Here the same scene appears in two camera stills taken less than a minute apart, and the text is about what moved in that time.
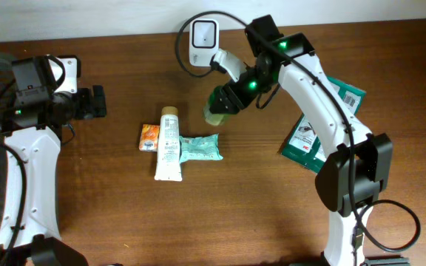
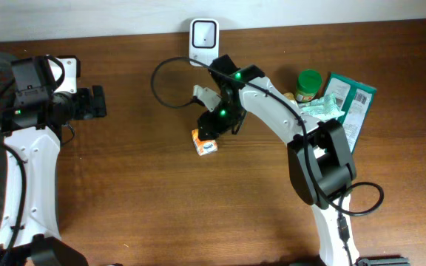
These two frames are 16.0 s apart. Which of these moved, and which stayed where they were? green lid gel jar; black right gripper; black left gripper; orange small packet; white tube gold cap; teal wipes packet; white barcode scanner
Moved: orange small packet; white tube gold cap; black right gripper; teal wipes packet; green lid gel jar
Stayed: black left gripper; white barcode scanner
